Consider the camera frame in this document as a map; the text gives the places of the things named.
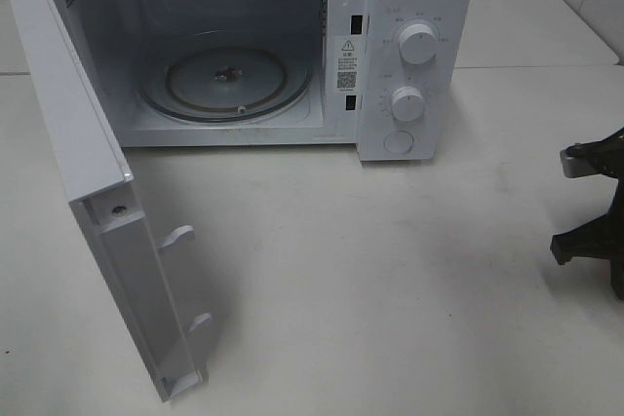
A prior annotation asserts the white warning label sticker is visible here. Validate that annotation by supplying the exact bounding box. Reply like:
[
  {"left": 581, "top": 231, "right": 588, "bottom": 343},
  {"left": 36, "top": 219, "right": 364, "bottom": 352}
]
[{"left": 332, "top": 35, "right": 364, "bottom": 94}]

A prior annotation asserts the white lower timer knob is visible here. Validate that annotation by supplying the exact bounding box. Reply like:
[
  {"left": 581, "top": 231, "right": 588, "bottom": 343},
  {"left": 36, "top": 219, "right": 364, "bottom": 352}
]
[{"left": 391, "top": 86, "right": 426, "bottom": 122}]

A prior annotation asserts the glass microwave turntable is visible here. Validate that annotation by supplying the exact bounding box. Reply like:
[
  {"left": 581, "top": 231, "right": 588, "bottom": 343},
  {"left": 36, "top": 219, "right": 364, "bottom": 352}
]
[{"left": 139, "top": 30, "right": 320, "bottom": 124}]

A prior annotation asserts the white upper power knob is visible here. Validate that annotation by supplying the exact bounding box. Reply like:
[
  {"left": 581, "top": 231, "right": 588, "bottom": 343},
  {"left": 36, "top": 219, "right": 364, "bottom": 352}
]
[{"left": 398, "top": 19, "right": 439, "bottom": 65}]

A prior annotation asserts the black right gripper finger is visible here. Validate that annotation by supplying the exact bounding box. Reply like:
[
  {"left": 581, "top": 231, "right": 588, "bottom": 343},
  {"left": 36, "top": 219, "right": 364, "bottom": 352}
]
[
  {"left": 550, "top": 214, "right": 623, "bottom": 299},
  {"left": 560, "top": 129, "right": 623, "bottom": 180}
]

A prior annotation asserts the white microwave oven body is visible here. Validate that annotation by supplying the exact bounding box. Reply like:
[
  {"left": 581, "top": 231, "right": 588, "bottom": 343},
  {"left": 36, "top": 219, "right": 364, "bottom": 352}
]
[{"left": 77, "top": 0, "right": 470, "bottom": 162}]

